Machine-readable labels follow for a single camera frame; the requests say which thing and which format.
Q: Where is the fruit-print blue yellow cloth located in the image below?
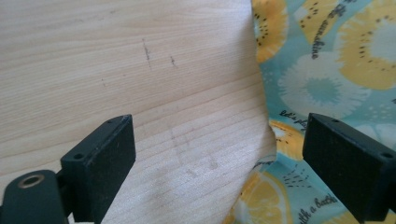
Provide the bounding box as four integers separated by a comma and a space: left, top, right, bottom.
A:
221, 0, 396, 224

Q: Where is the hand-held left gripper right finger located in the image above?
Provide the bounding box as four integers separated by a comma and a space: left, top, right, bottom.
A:
302, 112, 396, 224

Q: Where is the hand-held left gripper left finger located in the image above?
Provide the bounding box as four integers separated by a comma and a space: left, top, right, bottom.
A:
60, 114, 137, 224

